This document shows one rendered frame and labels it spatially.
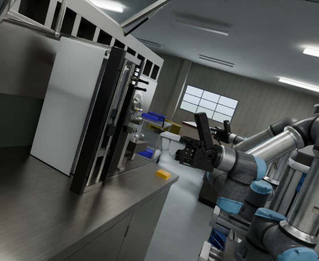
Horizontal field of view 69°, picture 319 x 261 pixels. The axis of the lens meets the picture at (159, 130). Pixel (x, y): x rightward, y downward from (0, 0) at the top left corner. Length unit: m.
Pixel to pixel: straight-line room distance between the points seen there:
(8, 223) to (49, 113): 0.52
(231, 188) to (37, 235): 0.55
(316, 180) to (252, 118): 8.91
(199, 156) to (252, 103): 9.14
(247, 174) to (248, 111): 9.04
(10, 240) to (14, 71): 0.68
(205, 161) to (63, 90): 0.65
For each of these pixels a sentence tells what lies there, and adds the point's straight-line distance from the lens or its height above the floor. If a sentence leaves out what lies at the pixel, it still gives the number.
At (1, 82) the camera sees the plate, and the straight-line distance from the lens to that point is 1.12.
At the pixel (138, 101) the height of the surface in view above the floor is 1.27.
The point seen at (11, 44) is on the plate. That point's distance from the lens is 1.11.
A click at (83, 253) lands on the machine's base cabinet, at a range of 0.87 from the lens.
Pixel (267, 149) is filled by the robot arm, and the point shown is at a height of 1.28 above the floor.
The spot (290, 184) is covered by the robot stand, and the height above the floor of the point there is 1.15.
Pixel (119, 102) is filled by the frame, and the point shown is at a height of 1.26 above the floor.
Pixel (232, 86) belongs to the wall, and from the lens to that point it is 9.87.
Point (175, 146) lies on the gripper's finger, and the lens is 0.64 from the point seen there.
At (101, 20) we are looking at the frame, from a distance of 1.44.
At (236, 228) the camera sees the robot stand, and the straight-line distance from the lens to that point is 1.56.
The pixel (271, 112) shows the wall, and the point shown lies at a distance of 9.82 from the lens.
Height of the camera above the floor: 1.33
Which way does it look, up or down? 8 degrees down
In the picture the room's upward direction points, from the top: 19 degrees clockwise
